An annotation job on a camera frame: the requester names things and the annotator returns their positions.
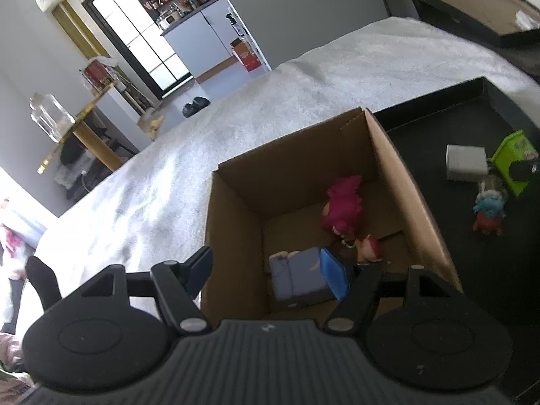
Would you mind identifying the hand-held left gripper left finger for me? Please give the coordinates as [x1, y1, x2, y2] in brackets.
[80, 245, 214, 335]

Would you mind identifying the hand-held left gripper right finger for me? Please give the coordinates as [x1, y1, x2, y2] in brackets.
[320, 248, 462, 334]

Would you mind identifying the grey-blue block toy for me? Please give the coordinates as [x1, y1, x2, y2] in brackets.
[269, 248, 338, 308]

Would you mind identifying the small brown figurine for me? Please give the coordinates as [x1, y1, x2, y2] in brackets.
[346, 234, 384, 266]

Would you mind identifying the pink-haired figurine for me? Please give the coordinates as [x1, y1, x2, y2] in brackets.
[321, 175, 364, 245]

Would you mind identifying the brown cardboard box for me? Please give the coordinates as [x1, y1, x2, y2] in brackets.
[200, 107, 464, 334]

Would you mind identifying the black tray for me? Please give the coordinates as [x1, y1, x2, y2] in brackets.
[373, 77, 540, 401]

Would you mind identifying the white blanket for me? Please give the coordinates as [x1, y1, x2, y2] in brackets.
[36, 16, 540, 304]

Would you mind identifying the pair of yellow slippers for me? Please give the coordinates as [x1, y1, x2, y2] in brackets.
[139, 114, 165, 140]

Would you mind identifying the black sock foot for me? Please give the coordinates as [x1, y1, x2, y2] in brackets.
[25, 256, 64, 308]

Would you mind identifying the pair of black slippers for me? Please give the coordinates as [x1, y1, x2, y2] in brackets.
[182, 97, 209, 118]

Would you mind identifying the yellow wooden table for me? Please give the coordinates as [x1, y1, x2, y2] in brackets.
[37, 84, 140, 173]

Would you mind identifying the blue-haired small figurine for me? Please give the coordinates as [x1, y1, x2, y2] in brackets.
[471, 179, 509, 237]

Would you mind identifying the white charger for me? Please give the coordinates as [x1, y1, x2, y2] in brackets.
[446, 144, 492, 182]

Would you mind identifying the clear glass bottle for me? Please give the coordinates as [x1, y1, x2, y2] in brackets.
[29, 93, 76, 143]

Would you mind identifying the green cube toy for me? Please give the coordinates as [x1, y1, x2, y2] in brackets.
[491, 130, 540, 197]

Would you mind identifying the orange cardboard box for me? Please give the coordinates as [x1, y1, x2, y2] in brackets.
[230, 38, 262, 72]

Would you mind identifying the red box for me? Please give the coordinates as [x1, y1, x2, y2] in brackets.
[82, 60, 114, 89]

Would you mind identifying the white kitchen cabinet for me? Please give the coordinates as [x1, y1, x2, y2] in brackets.
[160, 0, 271, 89]

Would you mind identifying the black-framed glass door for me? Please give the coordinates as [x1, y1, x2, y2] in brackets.
[82, 0, 197, 102]

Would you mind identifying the shallow black box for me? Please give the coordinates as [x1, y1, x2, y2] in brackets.
[397, 0, 540, 49]

